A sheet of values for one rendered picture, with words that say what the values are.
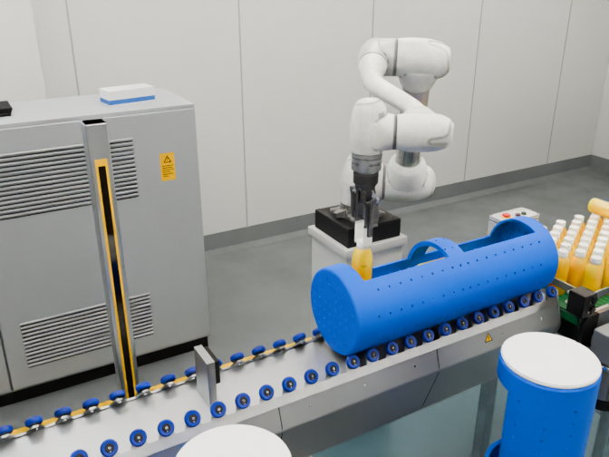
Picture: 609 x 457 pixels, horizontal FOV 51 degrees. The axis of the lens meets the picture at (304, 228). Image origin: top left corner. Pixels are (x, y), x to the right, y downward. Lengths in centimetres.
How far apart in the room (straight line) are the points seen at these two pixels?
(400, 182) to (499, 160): 399
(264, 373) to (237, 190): 306
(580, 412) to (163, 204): 222
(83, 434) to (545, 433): 128
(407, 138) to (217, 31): 301
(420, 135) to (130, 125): 175
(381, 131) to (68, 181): 181
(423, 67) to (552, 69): 459
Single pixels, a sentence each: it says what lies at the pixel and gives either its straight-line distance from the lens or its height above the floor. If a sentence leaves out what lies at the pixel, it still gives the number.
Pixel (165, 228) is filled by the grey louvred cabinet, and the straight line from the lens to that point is 340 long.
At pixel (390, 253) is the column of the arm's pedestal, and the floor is 93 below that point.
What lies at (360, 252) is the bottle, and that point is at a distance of 195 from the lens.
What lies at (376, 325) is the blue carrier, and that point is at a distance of 193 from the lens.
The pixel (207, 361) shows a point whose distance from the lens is 182.
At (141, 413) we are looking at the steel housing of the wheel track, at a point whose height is 93.
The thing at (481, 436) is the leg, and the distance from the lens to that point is 300.
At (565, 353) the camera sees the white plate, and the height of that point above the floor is 104.
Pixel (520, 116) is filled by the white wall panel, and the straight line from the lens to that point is 664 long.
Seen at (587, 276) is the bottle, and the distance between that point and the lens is 263.
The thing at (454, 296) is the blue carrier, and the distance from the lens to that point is 211.
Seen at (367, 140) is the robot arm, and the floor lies 164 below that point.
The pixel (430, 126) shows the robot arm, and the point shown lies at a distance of 180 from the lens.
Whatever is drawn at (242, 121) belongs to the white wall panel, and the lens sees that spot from 482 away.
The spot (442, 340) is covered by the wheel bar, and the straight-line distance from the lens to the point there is 221.
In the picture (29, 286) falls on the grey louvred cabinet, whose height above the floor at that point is 66.
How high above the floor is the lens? 211
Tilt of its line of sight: 23 degrees down
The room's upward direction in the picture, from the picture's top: straight up
